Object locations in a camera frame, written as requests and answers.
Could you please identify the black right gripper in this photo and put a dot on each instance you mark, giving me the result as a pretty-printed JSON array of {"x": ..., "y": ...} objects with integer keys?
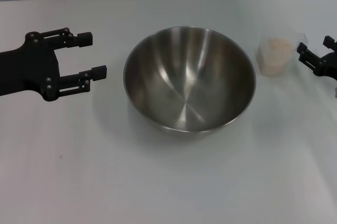
[{"x": 329, "y": 66}]

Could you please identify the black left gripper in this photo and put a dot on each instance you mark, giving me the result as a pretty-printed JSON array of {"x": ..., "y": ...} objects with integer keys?
[{"x": 29, "y": 69}]

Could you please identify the clear plastic measuring cup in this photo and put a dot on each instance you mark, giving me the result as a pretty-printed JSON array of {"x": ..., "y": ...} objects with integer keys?
[{"x": 297, "y": 34}]

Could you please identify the stainless steel mixing bowl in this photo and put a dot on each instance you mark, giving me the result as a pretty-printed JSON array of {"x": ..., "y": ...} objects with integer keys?
[{"x": 189, "y": 82}]

